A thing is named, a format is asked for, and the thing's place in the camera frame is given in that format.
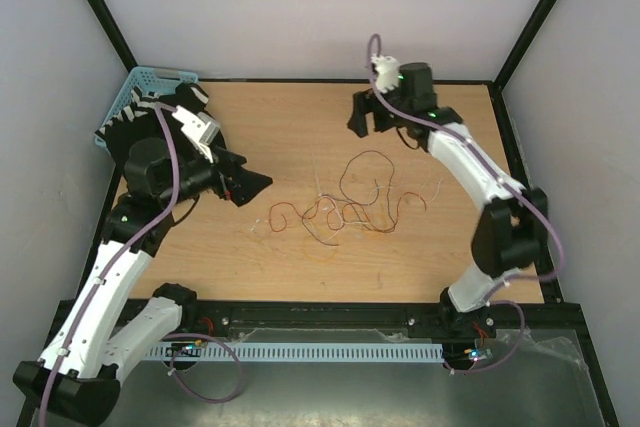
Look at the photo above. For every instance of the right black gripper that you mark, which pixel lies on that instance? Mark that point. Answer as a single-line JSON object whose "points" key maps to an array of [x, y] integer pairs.
{"points": [[363, 103]]}

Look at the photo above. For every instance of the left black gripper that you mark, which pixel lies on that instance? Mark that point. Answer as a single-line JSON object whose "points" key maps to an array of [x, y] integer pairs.
{"points": [[243, 183]]}

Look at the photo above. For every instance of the white zip tie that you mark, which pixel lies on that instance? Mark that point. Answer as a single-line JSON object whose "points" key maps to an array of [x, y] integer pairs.
{"points": [[315, 172]]}

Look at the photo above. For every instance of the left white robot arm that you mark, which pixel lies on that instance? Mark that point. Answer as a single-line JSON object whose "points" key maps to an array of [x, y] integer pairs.
{"points": [[80, 373]]}

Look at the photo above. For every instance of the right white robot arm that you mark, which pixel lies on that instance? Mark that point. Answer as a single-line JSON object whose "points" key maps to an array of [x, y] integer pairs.
{"points": [[510, 235]]}

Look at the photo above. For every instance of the blue plastic basket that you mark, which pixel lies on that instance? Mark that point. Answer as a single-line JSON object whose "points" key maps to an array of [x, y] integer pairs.
{"points": [[149, 80]]}

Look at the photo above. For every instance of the striped black white cloth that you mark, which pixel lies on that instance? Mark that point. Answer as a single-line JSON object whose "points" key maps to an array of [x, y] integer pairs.
{"points": [[187, 95]]}

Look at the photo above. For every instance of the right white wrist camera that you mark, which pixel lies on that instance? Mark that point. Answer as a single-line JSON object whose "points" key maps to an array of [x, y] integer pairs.
{"points": [[386, 73]]}

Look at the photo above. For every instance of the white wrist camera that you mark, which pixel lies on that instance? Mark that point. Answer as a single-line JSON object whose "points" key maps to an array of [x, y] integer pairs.
{"points": [[200, 129], [386, 73]]}

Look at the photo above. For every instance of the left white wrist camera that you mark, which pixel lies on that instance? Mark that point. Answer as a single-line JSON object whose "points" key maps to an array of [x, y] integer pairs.
{"points": [[200, 129]]}

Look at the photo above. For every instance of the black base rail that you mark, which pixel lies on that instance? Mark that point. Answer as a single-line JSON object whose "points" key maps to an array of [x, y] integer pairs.
{"points": [[416, 320]]}

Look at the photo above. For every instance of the light blue cable duct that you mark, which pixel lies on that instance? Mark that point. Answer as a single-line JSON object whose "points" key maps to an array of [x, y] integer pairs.
{"points": [[263, 352]]}

